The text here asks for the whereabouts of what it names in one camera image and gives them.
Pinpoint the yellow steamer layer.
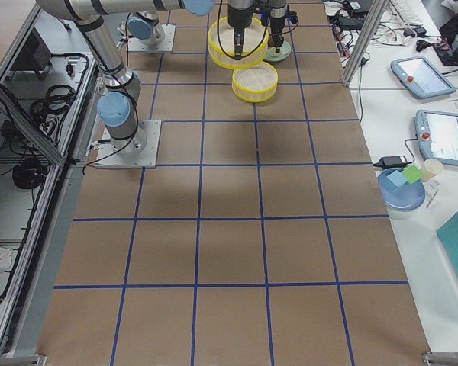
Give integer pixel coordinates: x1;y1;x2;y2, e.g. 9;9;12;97
231;62;279;103
208;17;269;70

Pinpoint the pale green plate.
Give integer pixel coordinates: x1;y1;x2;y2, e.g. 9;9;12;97
264;40;292;63

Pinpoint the upper teach pendant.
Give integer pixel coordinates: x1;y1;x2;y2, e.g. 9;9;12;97
390;56;456;99

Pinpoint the teach pendant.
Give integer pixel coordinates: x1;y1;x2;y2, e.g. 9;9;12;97
390;56;456;99
414;110;458;166

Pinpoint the black power adapter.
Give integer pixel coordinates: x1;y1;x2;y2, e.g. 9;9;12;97
373;156;409;169

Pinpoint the light blue sponge block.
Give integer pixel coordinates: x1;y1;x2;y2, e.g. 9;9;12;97
386;170;408;189

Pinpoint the lower teach pendant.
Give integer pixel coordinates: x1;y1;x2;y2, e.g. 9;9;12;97
414;110;458;166

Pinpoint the green sponge block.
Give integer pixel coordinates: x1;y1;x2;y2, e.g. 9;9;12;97
401;165;424;185

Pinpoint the beige cup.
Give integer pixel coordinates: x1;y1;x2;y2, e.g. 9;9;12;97
421;158;444;182

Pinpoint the blue plate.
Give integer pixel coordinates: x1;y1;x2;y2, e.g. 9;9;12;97
378;168;426;212

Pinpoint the black box on shelf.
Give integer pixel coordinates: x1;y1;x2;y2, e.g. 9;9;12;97
11;27;52;80

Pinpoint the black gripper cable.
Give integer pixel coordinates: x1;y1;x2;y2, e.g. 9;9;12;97
215;0;272;59

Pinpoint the aluminium frame post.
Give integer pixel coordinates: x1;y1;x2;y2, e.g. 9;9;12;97
341;0;388;87

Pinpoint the aluminium side rack frame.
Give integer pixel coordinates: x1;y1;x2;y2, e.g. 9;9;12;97
0;1;95;355

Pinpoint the black coiled cable bundle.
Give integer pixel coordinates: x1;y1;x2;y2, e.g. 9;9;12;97
11;156;47;191

